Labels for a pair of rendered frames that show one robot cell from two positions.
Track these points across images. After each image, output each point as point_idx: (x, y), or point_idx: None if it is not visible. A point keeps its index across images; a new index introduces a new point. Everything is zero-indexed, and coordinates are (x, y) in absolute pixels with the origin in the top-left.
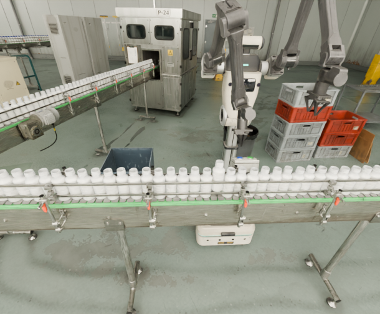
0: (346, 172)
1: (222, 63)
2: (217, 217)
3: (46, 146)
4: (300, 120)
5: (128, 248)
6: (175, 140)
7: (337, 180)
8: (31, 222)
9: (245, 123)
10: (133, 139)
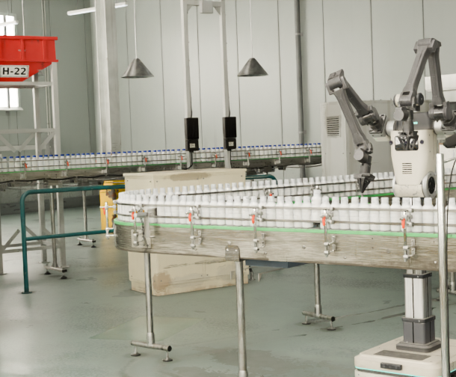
0: (425, 202)
1: (391, 123)
2: (314, 251)
3: (235, 308)
4: None
5: (242, 304)
6: None
7: (416, 209)
8: (178, 243)
9: (364, 167)
10: (387, 318)
